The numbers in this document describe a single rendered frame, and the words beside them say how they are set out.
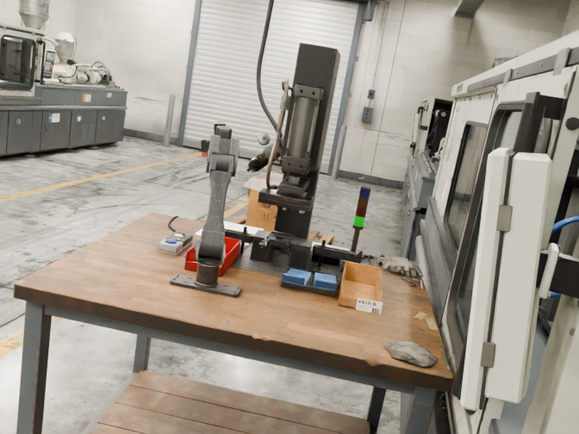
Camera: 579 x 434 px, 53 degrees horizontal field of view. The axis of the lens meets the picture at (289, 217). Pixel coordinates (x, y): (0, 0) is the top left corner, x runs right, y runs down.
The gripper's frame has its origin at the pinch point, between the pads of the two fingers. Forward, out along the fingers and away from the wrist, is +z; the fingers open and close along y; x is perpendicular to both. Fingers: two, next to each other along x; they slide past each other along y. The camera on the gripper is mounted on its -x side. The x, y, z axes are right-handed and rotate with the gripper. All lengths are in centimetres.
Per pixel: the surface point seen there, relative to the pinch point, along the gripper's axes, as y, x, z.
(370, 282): -48, 37, -52
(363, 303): -39, 33, -75
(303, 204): -26.8, 13.0, -40.0
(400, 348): -42, 32, -102
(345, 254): -42, 32, -40
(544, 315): -91, 36, -84
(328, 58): -37, -34, -27
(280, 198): -19.2, 11.2, -37.8
